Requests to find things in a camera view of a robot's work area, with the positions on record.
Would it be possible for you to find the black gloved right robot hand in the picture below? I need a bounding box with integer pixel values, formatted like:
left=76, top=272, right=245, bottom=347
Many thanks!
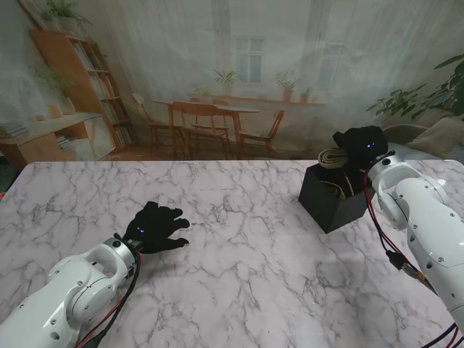
left=332, top=125, right=389, bottom=171

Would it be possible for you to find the black storage box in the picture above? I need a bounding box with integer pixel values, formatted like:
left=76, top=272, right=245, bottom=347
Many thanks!
left=298, top=165, right=376, bottom=233

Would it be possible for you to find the beige woven belt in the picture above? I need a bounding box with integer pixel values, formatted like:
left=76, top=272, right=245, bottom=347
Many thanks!
left=318, top=147, right=352, bottom=170
left=320, top=173, right=356, bottom=202

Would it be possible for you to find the printed room scene backdrop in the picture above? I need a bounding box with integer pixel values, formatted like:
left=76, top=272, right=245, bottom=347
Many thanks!
left=0, top=0, right=464, bottom=162

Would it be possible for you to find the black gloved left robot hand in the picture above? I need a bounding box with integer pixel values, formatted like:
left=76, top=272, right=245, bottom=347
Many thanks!
left=124, top=202, right=191, bottom=254

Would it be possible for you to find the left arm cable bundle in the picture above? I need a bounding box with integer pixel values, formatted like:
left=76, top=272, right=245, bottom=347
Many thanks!
left=74, top=252, right=145, bottom=348

